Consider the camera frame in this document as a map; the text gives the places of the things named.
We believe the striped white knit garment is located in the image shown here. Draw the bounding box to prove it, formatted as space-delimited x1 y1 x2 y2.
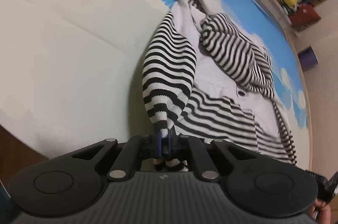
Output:
142 0 297 165

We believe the blue white patterned bedsheet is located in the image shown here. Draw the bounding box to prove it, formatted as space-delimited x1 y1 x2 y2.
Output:
1 0 310 167

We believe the purple box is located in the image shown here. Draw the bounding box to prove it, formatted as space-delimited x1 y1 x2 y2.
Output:
298 46 318 72

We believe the right hand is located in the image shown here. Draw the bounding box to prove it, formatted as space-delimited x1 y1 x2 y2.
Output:
309 199 331 224

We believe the dark red patterned cushion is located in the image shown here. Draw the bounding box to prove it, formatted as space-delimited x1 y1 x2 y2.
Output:
289 4 321 29

